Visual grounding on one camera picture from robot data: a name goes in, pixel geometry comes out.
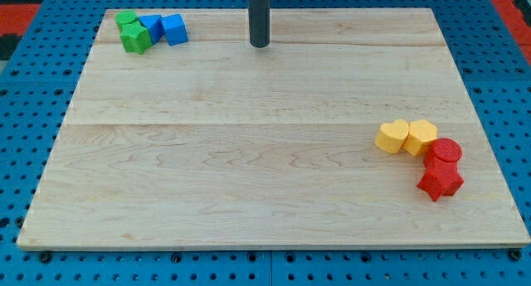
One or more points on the blue perforated base panel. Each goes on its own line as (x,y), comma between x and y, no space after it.
(44,45)

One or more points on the wooden board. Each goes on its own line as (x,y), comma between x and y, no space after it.
(217,145)

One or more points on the blue triangular block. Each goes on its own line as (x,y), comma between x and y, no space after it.
(154,25)

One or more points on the yellow heart block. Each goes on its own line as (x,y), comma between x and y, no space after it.
(391,136)

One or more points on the green star block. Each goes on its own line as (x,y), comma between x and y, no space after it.
(135,38)

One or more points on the yellow hexagon block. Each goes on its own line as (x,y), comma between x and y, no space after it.
(422,134)

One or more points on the blue cube block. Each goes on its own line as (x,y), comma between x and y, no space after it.
(174,29)

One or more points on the red star block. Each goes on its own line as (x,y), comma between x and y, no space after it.
(440,179)

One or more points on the green cylinder block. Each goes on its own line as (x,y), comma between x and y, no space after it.
(124,18)

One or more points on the red cylinder block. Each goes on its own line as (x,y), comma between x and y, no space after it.
(443,150)

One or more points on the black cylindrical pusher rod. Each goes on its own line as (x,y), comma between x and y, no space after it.
(259,22)

